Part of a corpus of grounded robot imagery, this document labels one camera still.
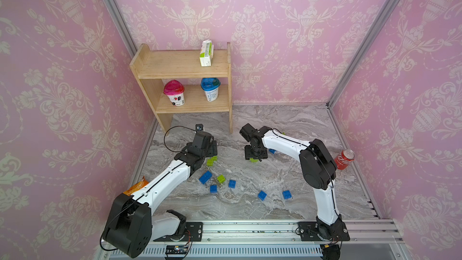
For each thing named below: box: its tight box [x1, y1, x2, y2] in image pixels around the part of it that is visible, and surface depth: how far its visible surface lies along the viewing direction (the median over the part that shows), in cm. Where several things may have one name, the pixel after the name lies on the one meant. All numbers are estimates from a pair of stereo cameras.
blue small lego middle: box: [227, 179, 237, 189], surface depth 88 cm
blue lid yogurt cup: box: [200, 77, 221, 102], surface depth 89 cm
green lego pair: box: [206, 155, 219, 167], surface depth 96 cm
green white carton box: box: [199, 39, 215, 67], surface depth 77 cm
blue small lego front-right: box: [282, 190, 293, 200], surface depth 84 cm
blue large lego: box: [198, 170, 213, 185], surface depth 91 cm
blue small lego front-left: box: [209, 184, 218, 194], surface depth 86 cm
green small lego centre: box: [216, 174, 227, 185], surface depth 89 cm
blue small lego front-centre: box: [257, 190, 268, 202], surface depth 85 cm
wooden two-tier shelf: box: [129, 42, 233, 137], surface depth 83 cm
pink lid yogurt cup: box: [163, 79, 186, 107], surface depth 87 cm
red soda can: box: [334, 148, 356, 171], surface depth 87 cm
